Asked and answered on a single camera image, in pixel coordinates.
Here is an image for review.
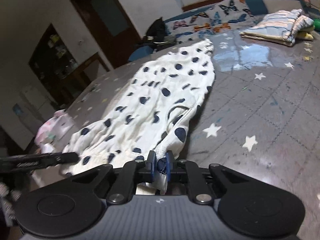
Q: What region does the white navy polka dot garment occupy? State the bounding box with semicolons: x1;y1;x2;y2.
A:
61;39;215;192

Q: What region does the pink white tissue box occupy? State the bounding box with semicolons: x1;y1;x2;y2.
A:
34;109;74;153

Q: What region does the water dispenser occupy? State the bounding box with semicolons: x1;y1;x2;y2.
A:
12;103;34;133

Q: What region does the white refrigerator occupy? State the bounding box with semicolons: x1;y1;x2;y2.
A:
21;85;55;122

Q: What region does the dark wooden side table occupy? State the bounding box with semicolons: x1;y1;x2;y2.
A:
62;53;110;104

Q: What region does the dark shelf with bottles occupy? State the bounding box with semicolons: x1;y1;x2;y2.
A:
29;24;78;80

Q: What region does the black bag on sofa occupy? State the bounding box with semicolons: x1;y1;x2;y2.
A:
142;17;177;51

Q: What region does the blue sofa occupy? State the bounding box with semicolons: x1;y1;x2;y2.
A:
129;0;319;62

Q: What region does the dark wooden door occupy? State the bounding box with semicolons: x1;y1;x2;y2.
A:
71;0;140;68

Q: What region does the butterfly print cushion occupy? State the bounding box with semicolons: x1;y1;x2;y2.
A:
166;0;256;44

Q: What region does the folded striped blanket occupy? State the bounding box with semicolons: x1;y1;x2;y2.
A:
240;9;314;47

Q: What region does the yellow cloth under blanket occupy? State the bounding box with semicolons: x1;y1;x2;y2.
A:
296;27;314;41

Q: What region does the grey plain cushion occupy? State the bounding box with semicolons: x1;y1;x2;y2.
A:
263;0;307;15

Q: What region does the green toy ball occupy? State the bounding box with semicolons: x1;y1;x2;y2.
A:
313;19;320;32

